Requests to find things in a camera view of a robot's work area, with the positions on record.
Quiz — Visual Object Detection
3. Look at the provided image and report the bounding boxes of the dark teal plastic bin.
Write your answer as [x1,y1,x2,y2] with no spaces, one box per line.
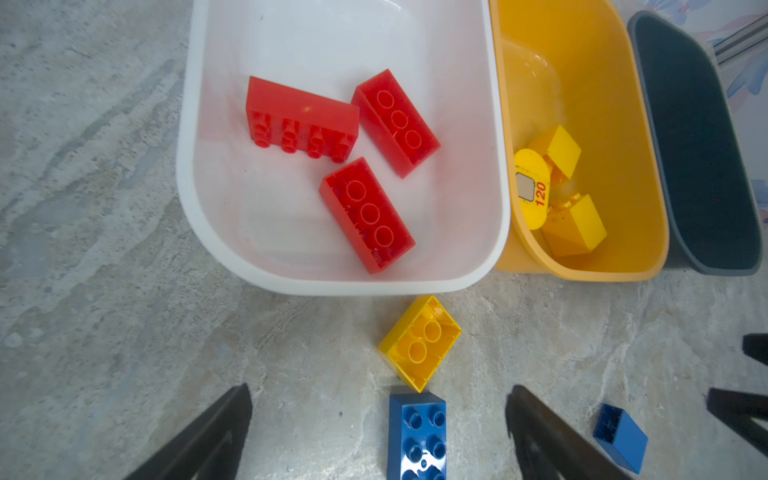
[627,11,763,276]

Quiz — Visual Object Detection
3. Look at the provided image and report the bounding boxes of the yellow plastic bin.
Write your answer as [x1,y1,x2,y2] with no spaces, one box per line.
[489,1,670,282]

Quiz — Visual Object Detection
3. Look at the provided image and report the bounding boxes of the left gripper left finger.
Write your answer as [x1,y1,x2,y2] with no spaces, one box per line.
[128,383,252,479]

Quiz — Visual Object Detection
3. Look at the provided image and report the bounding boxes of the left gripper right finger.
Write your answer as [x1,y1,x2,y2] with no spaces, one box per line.
[505,384,627,479]

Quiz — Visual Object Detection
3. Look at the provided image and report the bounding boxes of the yellow brick studs up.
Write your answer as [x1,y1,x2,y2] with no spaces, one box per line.
[378,295,462,393]

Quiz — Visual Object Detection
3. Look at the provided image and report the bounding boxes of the yellow brick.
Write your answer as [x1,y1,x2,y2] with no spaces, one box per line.
[541,193,607,257]
[528,125,582,185]

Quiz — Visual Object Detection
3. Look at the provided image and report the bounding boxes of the yellow curved lego piece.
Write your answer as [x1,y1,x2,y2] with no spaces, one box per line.
[514,149,551,231]

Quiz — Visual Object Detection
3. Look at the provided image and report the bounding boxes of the blue brick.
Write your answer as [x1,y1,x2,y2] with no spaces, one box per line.
[593,404,648,474]
[387,392,447,480]

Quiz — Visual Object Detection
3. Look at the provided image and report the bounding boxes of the white plastic bin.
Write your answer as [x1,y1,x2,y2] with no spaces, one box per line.
[176,1,511,296]

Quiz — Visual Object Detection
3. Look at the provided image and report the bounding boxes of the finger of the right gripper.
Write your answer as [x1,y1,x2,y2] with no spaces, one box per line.
[742,333,768,365]
[706,388,768,456]

